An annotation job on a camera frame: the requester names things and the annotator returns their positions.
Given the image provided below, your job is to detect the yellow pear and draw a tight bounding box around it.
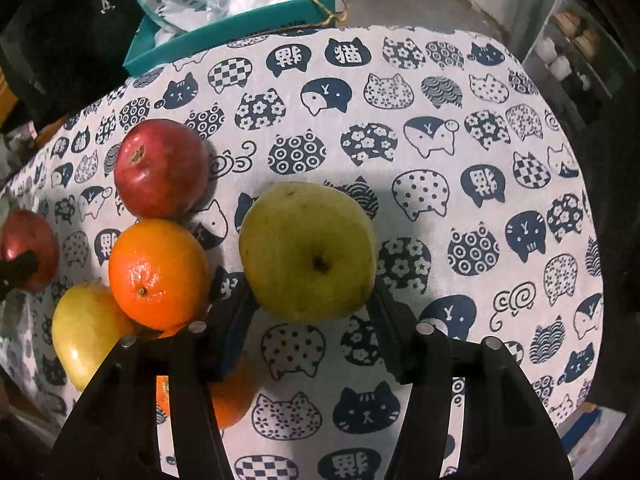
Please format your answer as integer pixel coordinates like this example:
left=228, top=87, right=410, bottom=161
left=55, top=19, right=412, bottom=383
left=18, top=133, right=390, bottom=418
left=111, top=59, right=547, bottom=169
left=51, top=282, right=138, bottom=392

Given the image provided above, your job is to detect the group of shoes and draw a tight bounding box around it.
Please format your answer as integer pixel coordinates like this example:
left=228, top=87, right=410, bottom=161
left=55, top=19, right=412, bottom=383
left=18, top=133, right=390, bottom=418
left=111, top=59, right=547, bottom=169
left=537, top=7, right=601, bottom=106

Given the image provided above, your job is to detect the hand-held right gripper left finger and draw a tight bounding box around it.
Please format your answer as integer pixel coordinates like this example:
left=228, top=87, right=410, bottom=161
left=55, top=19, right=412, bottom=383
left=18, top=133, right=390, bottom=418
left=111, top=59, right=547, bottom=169
left=47, top=277, right=261, bottom=480

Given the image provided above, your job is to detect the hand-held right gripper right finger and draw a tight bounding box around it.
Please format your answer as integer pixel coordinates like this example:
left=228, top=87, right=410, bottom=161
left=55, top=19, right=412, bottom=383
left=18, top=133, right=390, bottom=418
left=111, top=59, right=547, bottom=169
left=367, top=277, right=573, bottom=480

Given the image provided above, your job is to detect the red apple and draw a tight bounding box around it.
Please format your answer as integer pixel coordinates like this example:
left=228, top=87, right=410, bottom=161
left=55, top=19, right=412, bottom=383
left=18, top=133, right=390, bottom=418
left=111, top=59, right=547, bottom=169
left=114, top=119, right=211, bottom=221
left=0, top=209, right=61, bottom=295

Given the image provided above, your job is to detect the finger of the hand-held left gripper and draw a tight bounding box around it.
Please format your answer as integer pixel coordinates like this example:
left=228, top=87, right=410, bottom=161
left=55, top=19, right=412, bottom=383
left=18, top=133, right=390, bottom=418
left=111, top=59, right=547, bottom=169
left=0, top=250, right=40, bottom=293

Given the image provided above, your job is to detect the yellow-green pear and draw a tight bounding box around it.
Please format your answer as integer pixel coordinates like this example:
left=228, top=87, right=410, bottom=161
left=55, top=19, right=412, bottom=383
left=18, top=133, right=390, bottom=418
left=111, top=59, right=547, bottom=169
left=238, top=181, right=378, bottom=322

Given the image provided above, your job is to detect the shoe rack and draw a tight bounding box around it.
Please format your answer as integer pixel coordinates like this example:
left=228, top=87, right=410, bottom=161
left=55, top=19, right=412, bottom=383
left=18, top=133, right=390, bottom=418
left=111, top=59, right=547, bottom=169
left=520, top=0, right=640, bottom=126

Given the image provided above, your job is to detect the teal plastic crate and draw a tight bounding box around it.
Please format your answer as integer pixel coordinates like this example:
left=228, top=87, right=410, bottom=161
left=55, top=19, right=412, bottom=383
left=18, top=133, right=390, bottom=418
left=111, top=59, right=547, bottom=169
left=122, top=0, right=336, bottom=77

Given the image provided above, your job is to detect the small orange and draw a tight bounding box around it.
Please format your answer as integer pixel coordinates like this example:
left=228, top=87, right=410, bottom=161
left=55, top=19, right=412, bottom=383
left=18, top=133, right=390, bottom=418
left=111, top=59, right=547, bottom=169
left=156, top=357, right=258, bottom=431

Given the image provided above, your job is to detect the cat print tablecloth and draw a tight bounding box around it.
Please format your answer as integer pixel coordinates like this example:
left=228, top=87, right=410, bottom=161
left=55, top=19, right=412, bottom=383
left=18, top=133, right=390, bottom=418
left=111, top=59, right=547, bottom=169
left=0, top=25, right=603, bottom=480

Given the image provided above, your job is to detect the large orange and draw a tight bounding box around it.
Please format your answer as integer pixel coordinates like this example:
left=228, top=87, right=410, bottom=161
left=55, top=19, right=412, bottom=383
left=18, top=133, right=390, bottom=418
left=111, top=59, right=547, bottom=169
left=108, top=218, right=211, bottom=332

